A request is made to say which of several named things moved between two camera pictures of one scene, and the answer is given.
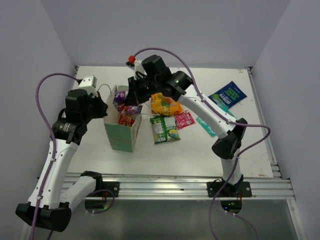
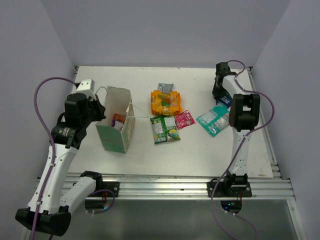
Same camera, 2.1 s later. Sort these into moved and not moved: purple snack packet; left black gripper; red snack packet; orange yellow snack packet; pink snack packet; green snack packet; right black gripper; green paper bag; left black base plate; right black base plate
Moved: green paper bag; right black gripper; red snack packet; purple snack packet
Not moved: orange yellow snack packet; right black base plate; left black base plate; green snack packet; left black gripper; pink snack packet
